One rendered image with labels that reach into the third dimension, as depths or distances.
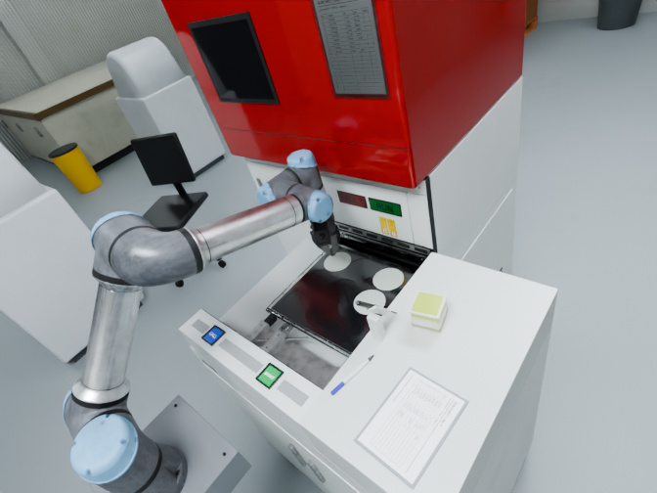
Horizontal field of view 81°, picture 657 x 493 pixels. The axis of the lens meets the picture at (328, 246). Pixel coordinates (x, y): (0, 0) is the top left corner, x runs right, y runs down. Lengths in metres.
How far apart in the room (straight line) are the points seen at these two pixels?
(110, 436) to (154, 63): 4.08
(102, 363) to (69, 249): 1.98
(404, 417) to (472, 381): 0.17
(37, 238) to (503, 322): 2.54
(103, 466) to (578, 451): 1.66
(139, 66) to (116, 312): 3.85
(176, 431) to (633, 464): 1.63
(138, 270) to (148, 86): 3.89
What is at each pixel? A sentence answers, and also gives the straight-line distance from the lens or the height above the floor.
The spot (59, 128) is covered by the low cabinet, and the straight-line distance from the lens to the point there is 6.41.
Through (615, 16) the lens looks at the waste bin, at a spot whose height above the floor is 0.16.
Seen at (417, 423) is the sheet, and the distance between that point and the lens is 0.90.
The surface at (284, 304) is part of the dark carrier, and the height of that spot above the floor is 0.90.
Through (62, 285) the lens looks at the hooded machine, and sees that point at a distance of 2.97.
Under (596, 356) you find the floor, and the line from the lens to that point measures 2.22.
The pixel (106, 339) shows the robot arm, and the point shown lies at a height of 1.26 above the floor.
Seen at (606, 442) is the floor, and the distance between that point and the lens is 2.02.
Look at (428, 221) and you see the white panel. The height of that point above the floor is 1.08.
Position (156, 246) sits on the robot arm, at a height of 1.43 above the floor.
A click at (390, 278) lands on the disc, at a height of 0.90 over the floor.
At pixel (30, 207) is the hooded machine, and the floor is 1.02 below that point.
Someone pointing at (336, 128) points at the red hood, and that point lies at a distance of 1.08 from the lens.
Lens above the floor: 1.78
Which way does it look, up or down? 38 degrees down
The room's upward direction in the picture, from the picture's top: 19 degrees counter-clockwise
